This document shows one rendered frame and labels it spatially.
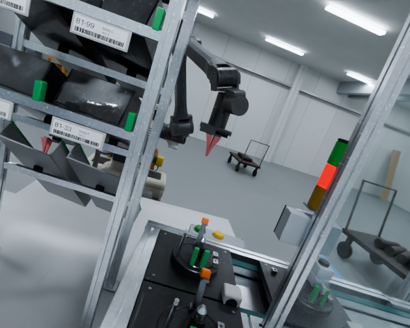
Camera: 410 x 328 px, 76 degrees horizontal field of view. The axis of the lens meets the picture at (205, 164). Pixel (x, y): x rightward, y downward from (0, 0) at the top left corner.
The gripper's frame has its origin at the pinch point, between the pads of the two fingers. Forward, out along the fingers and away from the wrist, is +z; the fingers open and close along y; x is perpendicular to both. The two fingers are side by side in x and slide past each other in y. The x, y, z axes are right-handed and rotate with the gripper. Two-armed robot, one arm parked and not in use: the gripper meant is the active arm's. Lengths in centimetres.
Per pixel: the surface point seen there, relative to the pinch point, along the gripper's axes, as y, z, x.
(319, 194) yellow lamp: 22.6, -4.3, -32.5
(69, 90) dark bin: -29.6, -8.7, -34.8
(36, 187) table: -59, 37, 16
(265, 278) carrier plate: 27.4, 27.7, -15.5
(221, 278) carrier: 13.1, 27.8, -21.4
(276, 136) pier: 284, 1, 887
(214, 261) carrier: 9.9, 24.2, -20.3
